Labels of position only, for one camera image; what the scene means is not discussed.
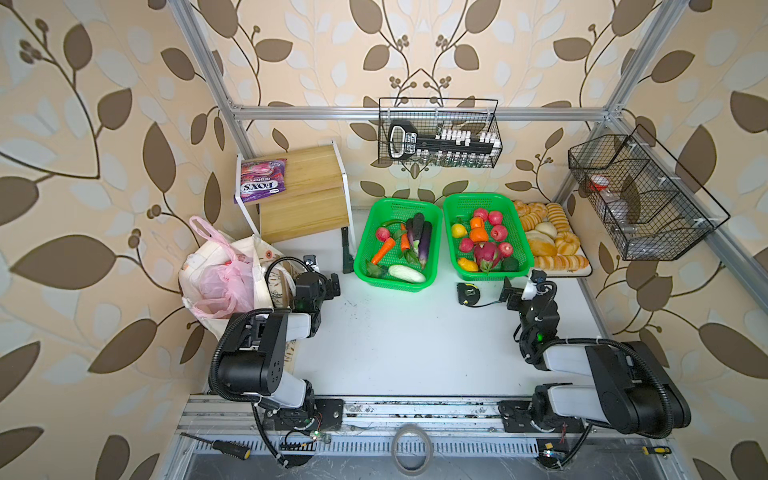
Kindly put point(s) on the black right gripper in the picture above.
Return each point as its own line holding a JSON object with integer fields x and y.
{"x": 516, "y": 296}

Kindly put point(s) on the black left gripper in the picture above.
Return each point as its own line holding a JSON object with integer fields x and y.
{"x": 325, "y": 286}

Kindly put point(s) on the cream floral tote bag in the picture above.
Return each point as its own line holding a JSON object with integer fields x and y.
{"x": 271, "y": 288}

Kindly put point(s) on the pink plastic bag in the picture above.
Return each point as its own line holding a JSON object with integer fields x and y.
{"x": 217, "y": 280}

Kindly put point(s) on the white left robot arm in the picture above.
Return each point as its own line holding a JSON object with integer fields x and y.
{"x": 248, "y": 364}

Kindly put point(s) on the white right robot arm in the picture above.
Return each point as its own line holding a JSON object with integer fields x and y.
{"x": 627, "y": 389}

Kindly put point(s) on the dark green avocado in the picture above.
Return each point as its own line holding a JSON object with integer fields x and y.
{"x": 510, "y": 264}

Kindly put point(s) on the bread tray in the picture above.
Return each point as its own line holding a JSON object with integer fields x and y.
{"x": 556, "y": 248}

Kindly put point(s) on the black yellow tape measure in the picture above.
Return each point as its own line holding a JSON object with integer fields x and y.
{"x": 469, "y": 295}

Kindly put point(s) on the pink dragon fruit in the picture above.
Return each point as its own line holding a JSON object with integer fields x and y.
{"x": 487, "y": 256}

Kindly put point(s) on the orange carrot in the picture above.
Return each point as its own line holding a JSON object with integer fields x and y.
{"x": 386, "y": 247}

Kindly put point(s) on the white wooden shelf rack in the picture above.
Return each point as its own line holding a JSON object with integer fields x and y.
{"x": 316, "y": 199}

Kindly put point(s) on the white cucumber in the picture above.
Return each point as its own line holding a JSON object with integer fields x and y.
{"x": 406, "y": 274}

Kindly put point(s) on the red apple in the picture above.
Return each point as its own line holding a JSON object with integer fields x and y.
{"x": 499, "y": 233}

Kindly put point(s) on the green vegetable basket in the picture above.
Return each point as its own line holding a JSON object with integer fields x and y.
{"x": 393, "y": 214}

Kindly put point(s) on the orange tangerine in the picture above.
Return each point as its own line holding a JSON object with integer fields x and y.
{"x": 478, "y": 235}

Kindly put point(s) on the yellow lemon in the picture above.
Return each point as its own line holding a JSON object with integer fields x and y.
{"x": 458, "y": 231}

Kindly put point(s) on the purple eggplant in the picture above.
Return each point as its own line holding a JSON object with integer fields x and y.
{"x": 419, "y": 235}

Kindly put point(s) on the purple fox's candy bag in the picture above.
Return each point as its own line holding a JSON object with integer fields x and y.
{"x": 261, "y": 179}

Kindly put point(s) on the green fruit basket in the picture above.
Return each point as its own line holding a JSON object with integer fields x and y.
{"x": 484, "y": 210}

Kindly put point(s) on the black white tool set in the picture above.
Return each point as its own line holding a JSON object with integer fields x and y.
{"x": 403, "y": 141}

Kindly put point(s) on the black wire side basket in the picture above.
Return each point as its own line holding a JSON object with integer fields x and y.
{"x": 652, "y": 206}

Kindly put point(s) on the yellow handled screwdriver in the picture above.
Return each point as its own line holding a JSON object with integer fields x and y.
{"x": 232, "y": 449}

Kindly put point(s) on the black wire wall basket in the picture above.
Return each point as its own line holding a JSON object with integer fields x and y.
{"x": 429, "y": 113}

